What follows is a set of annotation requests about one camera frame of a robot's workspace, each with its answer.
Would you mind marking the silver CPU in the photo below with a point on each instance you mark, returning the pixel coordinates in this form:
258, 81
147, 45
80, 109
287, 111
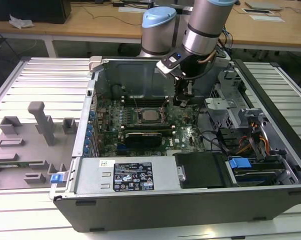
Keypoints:
150, 115

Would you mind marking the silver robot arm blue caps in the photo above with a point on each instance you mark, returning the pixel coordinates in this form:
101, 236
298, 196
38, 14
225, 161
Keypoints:
205, 25

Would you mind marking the black RAM slot bank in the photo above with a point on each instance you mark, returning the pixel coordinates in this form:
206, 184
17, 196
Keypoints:
145, 101
148, 131

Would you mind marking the CPU socket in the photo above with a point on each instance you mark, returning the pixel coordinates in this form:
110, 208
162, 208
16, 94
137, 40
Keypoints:
138, 118

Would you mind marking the black drive bay cover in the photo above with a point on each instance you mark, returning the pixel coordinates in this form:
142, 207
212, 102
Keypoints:
200, 170

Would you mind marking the silver metal drive cage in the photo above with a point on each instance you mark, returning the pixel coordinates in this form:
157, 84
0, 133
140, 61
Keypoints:
220, 107

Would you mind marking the green motherboard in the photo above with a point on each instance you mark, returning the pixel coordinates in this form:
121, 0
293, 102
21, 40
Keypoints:
180, 140

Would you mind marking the black computer mouse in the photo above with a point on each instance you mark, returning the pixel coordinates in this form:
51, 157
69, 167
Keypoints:
237, 2

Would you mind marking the black graphics card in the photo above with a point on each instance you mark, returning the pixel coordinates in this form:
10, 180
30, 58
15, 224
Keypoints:
143, 140

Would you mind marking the grey laptop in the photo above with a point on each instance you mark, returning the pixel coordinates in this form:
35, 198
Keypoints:
263, 5

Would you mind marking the blue disk carrier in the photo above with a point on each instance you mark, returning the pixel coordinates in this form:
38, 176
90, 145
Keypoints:
239, 165

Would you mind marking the wooden desk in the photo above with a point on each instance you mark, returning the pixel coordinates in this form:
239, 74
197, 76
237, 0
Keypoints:
90, 27

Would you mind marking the black hard disk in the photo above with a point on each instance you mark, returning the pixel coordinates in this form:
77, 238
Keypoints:
260, 175

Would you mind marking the silver power supply unit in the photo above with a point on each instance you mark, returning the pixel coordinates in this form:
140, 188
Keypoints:
95, 175

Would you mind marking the black open PC case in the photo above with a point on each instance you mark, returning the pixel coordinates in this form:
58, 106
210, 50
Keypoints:
165, 212

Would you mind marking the black computer tower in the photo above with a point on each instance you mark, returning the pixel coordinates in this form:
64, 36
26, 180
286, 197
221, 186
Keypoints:
35, 11

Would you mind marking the blue case latch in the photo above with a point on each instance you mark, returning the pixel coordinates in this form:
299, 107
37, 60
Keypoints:
56, 178

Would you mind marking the white crumpled paper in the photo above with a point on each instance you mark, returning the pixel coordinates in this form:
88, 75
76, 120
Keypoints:
20, 22

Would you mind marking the grey parts rack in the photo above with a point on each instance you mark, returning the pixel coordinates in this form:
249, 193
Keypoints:
28, 150

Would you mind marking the green RAM stick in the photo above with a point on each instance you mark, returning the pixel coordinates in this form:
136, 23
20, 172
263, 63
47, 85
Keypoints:
20, 165

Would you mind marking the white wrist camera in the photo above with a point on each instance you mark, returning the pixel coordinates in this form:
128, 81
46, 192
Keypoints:
169, 62

